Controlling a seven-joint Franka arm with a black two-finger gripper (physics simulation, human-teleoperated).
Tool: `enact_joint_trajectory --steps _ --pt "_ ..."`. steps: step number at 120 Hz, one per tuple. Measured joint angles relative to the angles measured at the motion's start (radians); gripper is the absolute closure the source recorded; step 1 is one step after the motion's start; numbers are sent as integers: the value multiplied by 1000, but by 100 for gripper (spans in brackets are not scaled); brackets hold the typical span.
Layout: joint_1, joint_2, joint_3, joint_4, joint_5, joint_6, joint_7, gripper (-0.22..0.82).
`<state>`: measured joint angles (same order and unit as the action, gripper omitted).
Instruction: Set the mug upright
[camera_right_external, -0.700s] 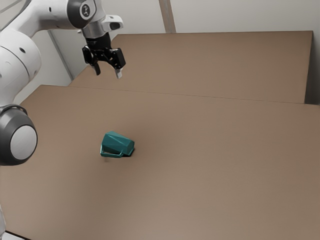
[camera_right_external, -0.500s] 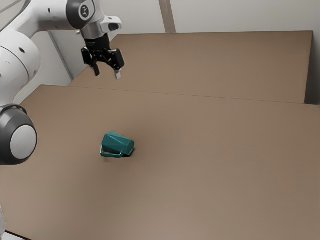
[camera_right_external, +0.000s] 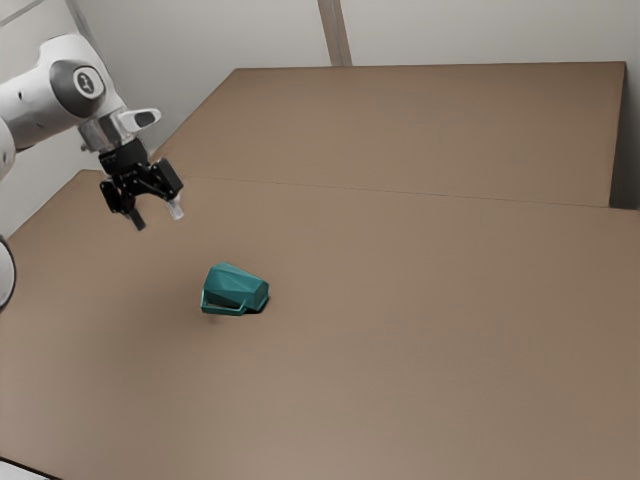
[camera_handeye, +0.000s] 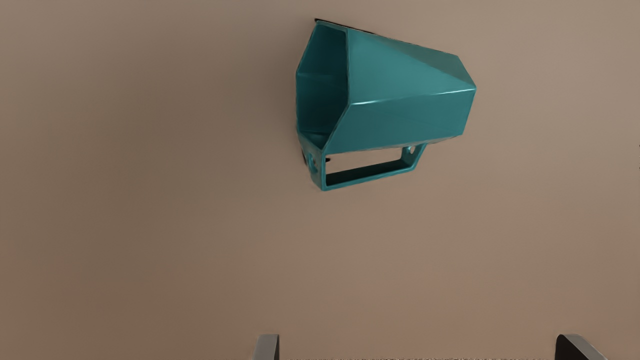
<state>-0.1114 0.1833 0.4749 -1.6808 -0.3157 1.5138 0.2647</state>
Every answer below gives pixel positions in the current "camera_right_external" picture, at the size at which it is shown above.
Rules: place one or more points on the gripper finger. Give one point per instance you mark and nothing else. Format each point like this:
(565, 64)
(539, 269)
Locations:
(175, 210)
(136, 219)

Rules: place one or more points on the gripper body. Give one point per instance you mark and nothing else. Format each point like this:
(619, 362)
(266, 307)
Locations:
(134, 180)

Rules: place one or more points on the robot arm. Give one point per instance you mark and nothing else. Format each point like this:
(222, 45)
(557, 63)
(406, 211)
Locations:
(35, 95)

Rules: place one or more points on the teal faceted mug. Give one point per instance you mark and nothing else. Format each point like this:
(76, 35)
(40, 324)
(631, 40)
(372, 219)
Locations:
(233, 289)

